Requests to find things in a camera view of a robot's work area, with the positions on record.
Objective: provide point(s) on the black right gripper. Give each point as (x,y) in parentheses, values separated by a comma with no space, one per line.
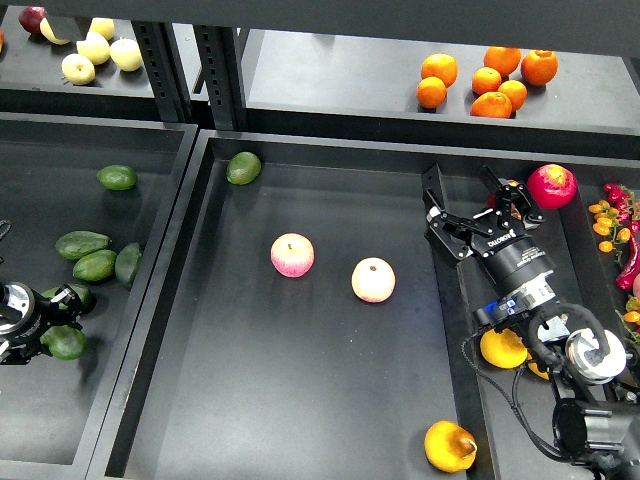
(499,237)

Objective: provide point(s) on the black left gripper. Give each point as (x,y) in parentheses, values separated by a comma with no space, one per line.
(26,316)

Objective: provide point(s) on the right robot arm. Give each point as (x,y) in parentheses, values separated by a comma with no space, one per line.
(595,420)

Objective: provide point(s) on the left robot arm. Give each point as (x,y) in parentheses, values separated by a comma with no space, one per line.
(27,315)

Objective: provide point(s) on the green avocado lower pile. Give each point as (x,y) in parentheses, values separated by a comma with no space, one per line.
(84,294)

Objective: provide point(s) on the green avocado middle pile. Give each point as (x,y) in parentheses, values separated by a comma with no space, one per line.
(96,266)

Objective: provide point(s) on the dark green avocado top pile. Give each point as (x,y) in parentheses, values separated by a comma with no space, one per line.
(76,244)

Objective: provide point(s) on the dark avocado right of pile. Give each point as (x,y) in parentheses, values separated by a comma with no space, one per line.
(127,264)

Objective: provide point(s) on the green avocado tray corner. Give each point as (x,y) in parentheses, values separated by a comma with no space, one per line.
(243,168)

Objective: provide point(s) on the pale yellow pear front left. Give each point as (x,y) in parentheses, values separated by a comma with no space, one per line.
(78,69)

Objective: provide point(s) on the pale yellow pear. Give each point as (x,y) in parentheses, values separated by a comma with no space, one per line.
(95,48)
(78,69)
(103,26)
(126,54)

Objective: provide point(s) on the pale yellow pear right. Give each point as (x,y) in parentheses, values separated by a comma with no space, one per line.
(126,54)

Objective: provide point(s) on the pale yellow pear middle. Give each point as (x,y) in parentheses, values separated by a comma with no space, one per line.
(95,48)

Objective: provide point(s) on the pale pear behind tag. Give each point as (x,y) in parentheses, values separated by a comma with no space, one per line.
(48,33)

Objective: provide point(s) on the pale yellow pear back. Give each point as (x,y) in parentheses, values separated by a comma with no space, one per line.
(103,26)

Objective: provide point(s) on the large red apple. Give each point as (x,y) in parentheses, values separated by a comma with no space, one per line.
(552,186)

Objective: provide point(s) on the orange bottom front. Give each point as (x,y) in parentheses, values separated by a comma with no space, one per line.
(493,105)

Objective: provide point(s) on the orange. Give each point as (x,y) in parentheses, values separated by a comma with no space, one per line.
(516,91)
(505,60)
(431,92)
(442,66)
(539,67)
(493,105)

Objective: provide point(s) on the pale yellow pink apple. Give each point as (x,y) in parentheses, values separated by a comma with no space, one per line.
(373,280)

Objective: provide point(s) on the orange right lower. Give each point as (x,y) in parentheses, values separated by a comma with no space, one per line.
(516,91)

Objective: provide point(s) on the orange far left lower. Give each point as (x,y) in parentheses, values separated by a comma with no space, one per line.
(431,92)

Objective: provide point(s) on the orange small centre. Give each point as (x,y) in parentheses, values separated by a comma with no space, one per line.
(485,80)

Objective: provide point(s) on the cherry tomato bunch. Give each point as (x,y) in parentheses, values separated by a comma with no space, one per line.
(615,220)

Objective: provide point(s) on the black left tray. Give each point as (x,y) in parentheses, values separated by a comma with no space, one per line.
(52,410)

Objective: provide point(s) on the orange far left upper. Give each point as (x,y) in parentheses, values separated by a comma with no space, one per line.
(442,66)

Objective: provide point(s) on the orange top centre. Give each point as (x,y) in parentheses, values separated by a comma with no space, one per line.
(505,60)

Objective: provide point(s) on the red chili pepper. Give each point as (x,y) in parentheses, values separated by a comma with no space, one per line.
(624,281)

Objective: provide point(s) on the orange top right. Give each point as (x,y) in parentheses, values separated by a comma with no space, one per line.
(539,67)

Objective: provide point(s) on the pink red apple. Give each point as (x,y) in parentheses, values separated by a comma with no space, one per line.
(292,255)

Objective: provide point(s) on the black centre tray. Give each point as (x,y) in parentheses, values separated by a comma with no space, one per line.
(249,374)

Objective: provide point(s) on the black shelf upright left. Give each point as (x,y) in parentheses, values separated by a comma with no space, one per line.
(163,65)

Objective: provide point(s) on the black shelf upright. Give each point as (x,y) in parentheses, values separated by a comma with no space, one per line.
(220,53)
(163,65)

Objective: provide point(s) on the dark red fruit on shelf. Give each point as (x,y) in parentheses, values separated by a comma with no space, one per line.
(30,19)

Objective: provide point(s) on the black shelf upright right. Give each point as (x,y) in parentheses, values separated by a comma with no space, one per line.
(220,53)

